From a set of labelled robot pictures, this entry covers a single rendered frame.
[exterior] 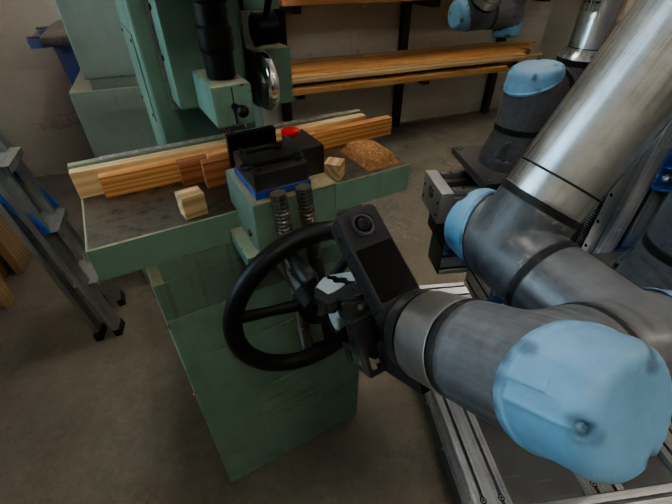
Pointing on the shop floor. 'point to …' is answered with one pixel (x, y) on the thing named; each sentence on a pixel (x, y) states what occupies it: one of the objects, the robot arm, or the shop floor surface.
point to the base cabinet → (262, 383)
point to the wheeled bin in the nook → (55, 35)
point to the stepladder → (25, 214)
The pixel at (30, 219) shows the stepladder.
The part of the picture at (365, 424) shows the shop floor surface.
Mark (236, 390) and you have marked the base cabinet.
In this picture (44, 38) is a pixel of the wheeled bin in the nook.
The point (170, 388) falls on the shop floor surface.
